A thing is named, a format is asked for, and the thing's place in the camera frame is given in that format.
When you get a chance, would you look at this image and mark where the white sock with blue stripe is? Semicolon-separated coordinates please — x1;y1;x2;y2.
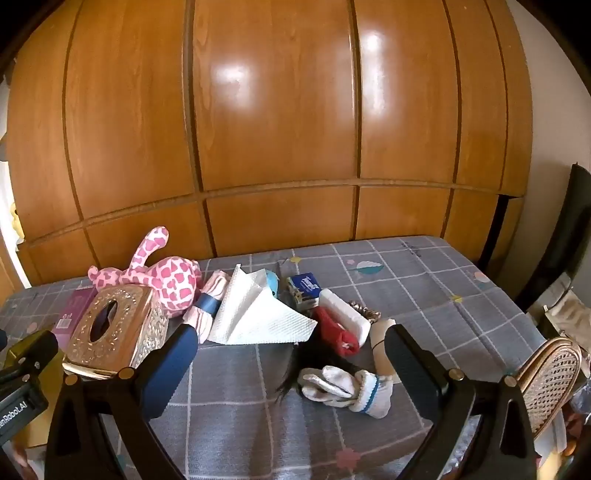
298;366;394;420

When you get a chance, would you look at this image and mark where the grey checked bed sheet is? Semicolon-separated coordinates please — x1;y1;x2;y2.
0;235;555;480

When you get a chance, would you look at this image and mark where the blue tissue pack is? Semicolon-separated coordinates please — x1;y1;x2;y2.
286;272;322;309

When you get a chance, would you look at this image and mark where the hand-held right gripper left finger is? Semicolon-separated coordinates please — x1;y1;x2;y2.
44;324;199;480

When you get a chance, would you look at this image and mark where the pink striped cloth roll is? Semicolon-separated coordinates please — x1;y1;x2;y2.
182;270;232;344

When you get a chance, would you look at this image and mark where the pink spotted plush toy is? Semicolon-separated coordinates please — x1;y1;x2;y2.
88;226;204;317

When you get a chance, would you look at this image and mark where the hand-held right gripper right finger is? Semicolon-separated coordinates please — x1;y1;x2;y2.
385;324;541;480

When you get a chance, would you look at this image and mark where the cane woven chair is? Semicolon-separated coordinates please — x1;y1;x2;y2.
515;337;583;435

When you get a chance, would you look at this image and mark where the beige plastic bag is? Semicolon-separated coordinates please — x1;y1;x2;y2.
529;272;591;342

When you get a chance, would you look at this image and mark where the gold tray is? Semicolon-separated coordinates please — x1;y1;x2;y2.
9;355;70;450

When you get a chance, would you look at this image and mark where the golden embossed tissue box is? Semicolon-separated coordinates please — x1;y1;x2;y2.
62;285;171;380

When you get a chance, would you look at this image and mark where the purple box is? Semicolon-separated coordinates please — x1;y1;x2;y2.
51;287;99;342

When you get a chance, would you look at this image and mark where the wooden wardrobe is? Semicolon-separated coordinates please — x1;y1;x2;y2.
4;0;536;296

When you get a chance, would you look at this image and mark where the silver satin scrunchie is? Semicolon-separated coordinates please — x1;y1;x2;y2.
348;300;382;321

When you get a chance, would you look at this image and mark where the white foam pad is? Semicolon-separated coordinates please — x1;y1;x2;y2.
318;289;371;344

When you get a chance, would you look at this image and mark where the white paper towel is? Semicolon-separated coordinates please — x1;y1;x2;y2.
206;264;319;346

